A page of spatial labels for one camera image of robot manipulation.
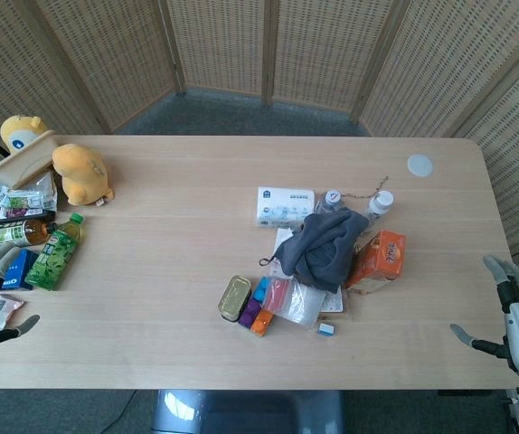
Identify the oval tin can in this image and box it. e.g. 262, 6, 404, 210
217, 275, 252, 323

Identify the pink snack packet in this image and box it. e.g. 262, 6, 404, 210
0, 293, 28, 334

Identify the blue cookie box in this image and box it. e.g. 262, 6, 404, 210
0, 248, 39, 290

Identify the amber tea bottle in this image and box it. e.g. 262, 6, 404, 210
0, 219, 58, 250

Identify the green tea bottle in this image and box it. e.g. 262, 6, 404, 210
24, 212, 86, 291

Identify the dark purple-label bottle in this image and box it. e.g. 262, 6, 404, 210
0, 206, 57, 225

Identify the green-label snack packet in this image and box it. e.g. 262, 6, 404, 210
5, 174, 60, 212

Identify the beige plastic basket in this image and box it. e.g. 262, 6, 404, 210
0, 129, 58, 190

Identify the orange snack box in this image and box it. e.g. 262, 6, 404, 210
344, 230, 408, 291

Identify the orange plush dinosaur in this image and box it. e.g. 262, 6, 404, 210
51, 143, 116, 207

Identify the yellow plush toy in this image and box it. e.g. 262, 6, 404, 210
0, 115, 51, 156

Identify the white milk bottle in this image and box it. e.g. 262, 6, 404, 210
366, 189, 396, 222

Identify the white round table cap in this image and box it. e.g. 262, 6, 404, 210
406, 153, 436, 177

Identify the dark grey towel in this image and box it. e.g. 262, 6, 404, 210
259, 210, 372, 294

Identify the clear zip bag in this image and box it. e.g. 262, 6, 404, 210
263, 278, 327, 330

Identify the clear water bottle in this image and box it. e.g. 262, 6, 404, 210
316, 189, 346, 216

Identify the colourful toy block stack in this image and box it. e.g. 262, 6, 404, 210
237, 276, 275, 339

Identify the white tissue pack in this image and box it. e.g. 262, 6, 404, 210
253, 186, 317, 229

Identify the grey robot torso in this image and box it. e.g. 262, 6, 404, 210
150, 389, 346, 434

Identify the woven folding screen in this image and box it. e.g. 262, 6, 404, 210
0, 0, 519, 290

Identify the black floor cable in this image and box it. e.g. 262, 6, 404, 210
105, 391, 139, 434

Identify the thin beaded chain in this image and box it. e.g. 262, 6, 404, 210
343, 175, 391, 203

